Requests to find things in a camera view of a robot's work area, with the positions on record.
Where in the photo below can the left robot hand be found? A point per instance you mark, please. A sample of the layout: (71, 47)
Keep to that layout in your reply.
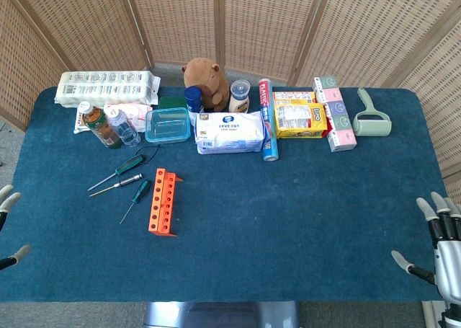
(12, 198)

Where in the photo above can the dark green box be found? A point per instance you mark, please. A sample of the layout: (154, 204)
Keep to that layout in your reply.
(173, 102)

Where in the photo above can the clear container blue lid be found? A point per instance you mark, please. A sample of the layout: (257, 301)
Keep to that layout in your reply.
(167, 126)

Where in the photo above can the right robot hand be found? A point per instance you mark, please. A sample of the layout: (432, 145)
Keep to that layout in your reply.
(446, 263)

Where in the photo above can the orange test tube rack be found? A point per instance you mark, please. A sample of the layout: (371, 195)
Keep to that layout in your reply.
(160, 205)

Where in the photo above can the large green black screwdriver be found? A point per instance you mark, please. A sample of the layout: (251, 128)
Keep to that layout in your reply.
(129, 162)

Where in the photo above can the blue plastic wrap roll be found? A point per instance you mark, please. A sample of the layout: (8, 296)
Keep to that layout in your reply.
(268, 126)

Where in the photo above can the blue cap spray can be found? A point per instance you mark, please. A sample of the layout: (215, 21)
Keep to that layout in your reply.
(193, 99)

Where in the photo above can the white wet wipes pack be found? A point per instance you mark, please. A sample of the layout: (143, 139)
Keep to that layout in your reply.
(230, 133)

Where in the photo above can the pale green lint roller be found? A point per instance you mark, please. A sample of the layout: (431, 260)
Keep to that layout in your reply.
(371, 128)

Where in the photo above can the pastel tissue box pack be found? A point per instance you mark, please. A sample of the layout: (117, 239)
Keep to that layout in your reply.
(338, 122)

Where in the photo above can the yellow snack bag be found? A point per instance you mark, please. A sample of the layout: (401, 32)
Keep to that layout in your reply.
(299, 120)

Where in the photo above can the white packet red print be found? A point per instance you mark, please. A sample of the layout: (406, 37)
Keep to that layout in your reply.
(78, 122)

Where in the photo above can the blue carpet table cover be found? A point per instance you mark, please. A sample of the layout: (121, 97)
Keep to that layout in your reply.
(288, 216)

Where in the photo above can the clear water bottle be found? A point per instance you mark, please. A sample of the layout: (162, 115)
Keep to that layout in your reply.
(126, 129)

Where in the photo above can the green tea bottle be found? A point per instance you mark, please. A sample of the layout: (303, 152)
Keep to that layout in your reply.
(102, 126)

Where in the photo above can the yellow red snack box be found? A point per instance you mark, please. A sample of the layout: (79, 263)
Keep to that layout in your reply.
(291, 96)

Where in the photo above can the rattan folding screen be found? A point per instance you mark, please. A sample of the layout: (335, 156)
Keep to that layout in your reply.
(180, 18)

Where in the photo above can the white paper roll pack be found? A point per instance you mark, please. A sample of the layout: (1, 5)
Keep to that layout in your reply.
(104, 88)

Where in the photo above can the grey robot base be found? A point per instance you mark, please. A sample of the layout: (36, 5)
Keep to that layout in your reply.
(216, 315)

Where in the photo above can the cream bottle clear cap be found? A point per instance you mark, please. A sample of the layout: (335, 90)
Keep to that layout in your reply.
(239, 102)

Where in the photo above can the brown capybara plush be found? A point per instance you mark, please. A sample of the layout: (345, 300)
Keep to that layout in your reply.
(210, 83)

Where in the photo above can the pink white plastic bag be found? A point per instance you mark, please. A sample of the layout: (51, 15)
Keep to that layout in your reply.
(138, 115)

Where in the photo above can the small thin green screwdriver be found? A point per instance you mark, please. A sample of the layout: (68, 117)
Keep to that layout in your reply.
(142, 191)

